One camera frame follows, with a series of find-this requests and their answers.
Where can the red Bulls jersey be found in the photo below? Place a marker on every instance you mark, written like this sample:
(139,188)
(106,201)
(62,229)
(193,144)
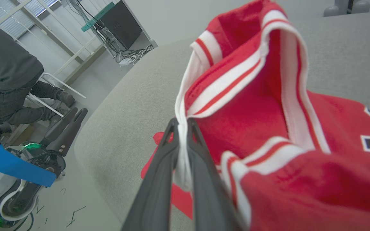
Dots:
(268,122)

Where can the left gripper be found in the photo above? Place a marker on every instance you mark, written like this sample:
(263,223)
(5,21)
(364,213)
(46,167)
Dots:
(48,162)

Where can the black computer tower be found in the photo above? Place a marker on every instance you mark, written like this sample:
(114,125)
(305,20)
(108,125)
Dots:
(120,24)

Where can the blue left camera bracket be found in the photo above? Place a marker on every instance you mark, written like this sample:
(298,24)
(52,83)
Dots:
(11,165)

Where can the person in dark clothes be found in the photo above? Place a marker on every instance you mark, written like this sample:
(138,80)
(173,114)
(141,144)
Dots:
(5,57)

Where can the teal bar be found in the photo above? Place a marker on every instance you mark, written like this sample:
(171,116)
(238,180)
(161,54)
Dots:
(98,16)

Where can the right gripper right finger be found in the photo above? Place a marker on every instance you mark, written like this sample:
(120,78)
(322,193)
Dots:
(207,192)

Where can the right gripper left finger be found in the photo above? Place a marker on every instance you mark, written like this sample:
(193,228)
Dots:
(156,186)

